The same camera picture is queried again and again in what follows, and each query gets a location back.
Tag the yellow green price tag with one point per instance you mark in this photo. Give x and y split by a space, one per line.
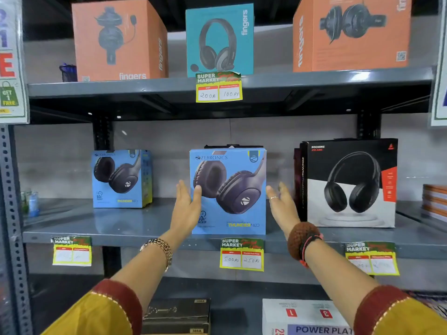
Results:
71 251
372 259
241 255
219 87

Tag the brown knitted scrunchie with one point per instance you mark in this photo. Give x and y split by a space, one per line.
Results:
297 240

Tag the grey metal shelf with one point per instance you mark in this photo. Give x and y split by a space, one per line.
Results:
122 223

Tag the black and white headphone box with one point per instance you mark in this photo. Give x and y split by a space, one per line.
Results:
349 150

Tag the stack of orange books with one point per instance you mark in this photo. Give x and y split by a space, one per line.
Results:
434 202

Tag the person's yellow sleeve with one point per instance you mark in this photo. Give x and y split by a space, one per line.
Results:
398 314
94 314

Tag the person's right forearm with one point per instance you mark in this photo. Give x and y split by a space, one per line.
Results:
335 272

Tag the person's right yellow sleeve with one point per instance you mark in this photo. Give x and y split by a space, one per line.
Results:
398 314

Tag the dark blue mesh holder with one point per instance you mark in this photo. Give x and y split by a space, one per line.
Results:
68 73

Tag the small green bottle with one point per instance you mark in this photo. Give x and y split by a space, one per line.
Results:
24 202

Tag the white power strip box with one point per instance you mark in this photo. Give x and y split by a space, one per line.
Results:
307 317

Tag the person's right hand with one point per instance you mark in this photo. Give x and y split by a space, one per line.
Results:
284 212

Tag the person's left forearm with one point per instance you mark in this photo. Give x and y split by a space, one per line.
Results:
139 275

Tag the white promotional poster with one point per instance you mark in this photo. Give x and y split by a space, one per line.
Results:
440 83
14 66

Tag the blue headphone box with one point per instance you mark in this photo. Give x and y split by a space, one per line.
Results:
122 200
237 156

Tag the person's left yellow sleeve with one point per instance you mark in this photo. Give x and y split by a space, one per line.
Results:
94 314

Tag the small blue bottle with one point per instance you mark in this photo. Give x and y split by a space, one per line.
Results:
33 205

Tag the flat black box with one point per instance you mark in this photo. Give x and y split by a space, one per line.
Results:
174 327
178 308

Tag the person's left hand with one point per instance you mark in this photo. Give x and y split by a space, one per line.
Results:
185 212

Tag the red black wrist band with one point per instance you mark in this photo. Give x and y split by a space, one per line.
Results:
307 245

